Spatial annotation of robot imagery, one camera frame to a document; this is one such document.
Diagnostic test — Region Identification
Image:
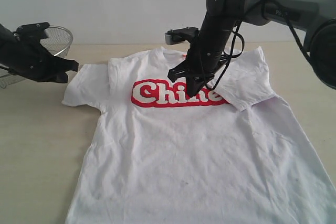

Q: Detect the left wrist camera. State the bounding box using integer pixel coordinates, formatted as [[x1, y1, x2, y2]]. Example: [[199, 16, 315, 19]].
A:
[[14, 22, 50, 43]]

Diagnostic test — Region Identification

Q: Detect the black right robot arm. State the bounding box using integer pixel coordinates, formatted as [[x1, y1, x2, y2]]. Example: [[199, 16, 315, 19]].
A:
[[165, 0, 335, 97]]

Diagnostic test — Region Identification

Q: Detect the metal mesh basket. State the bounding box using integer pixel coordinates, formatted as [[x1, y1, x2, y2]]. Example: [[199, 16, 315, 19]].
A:
[[0, 25, 74, 89]]

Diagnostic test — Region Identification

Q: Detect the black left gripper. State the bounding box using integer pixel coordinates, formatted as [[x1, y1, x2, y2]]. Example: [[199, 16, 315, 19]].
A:
[[5, 43, 79, 84]]

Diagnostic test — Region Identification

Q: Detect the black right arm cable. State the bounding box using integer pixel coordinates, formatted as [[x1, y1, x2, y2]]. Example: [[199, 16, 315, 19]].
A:
[[204, 0, 313, 91]]

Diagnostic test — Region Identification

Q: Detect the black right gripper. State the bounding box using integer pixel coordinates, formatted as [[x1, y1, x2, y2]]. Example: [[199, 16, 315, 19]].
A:
[[167, 16, 237, 98]]

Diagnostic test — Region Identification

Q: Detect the white cotton t-shirt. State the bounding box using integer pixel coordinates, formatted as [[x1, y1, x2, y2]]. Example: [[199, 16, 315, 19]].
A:
[[62, 47, 335, 223]]

